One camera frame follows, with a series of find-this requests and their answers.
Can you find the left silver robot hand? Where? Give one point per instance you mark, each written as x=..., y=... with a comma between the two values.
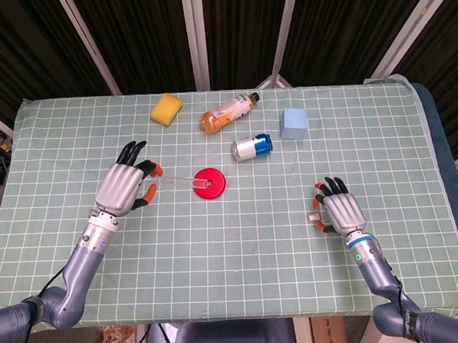
x=118, y=189

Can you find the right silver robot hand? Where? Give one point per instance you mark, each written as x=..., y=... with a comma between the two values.
x=344, y=211

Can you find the small white cap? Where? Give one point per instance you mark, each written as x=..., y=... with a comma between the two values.
x=313, y=216

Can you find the clear glass tube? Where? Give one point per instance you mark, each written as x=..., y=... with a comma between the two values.
x=179, y=180

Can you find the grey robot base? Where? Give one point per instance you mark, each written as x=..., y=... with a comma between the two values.
x=230, y=338

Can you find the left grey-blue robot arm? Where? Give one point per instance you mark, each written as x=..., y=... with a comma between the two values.
x=77, y=275

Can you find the yellow sponge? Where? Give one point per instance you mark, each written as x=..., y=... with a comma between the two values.
x=166, y=109

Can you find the red flat disc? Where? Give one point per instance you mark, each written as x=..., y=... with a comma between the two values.
x=214, y=187

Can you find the light blue foam cube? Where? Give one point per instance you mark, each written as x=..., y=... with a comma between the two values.
x=293, y=124

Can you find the blue and silver can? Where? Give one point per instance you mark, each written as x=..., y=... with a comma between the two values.
x=252, y=147

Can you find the green checked tablecloth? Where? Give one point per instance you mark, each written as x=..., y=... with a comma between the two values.
x=218, y=256

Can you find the brown cardboard box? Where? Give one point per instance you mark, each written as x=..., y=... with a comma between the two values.
x=329, y=333

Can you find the white box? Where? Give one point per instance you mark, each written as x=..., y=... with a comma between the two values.
x=366, y=335

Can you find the orange drink plastic bottle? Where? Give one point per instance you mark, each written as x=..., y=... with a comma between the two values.
x=226, y=112

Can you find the black pleated curtain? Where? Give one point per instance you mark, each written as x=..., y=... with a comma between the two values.
x=244, y=32
x=445, y=52
x=352, y=23
x=27, y=51
x=141, y=38

